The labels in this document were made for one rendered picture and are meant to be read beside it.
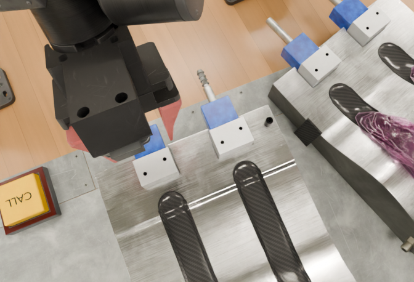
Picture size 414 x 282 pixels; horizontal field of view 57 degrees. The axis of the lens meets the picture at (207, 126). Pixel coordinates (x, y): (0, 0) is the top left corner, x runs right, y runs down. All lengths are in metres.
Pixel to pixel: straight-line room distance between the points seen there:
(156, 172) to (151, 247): 0.10
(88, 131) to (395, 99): 0.49
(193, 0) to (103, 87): 0.08
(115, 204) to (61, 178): 0.15
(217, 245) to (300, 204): 0.12
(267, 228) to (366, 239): 0.18
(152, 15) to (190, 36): 0.43
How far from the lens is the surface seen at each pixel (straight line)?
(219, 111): 0.52
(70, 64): 0.30
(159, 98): 0.34
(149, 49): 0.37
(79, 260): 0.64
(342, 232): 0.64
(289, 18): 0.72
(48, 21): 0.30
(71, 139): 0.36
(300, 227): 0.53
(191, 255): 0.53
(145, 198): 0.52
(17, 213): 0.63
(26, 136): 0.69
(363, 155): 0.58
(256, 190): 0.53
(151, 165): 0.50
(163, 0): 0.26
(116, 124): 0.25
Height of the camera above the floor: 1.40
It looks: 75 degrees down
